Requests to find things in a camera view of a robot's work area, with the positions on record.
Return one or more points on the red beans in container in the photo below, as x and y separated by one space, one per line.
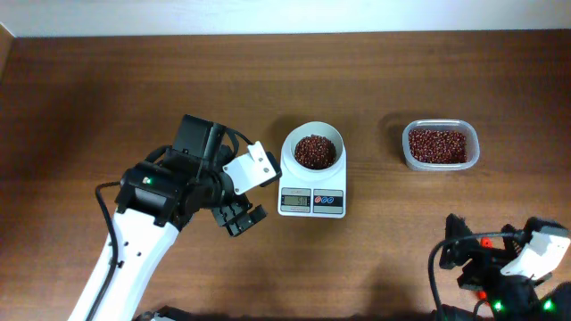
438 146

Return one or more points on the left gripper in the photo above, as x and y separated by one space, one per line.
239 206

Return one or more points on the white bowl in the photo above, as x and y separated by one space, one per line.
314 128

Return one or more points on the orange measuring scoop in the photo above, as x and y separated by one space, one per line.
487 243

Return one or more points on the white digital kitchen scale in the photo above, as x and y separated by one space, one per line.
312 195

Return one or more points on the red beans in bowl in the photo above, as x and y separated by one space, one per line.
315 152

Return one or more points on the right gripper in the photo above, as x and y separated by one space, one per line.
475 261

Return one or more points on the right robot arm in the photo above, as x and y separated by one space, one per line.
510 297

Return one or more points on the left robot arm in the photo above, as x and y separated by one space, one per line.
159 196

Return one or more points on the clear plastic container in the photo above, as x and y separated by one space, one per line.
473 148

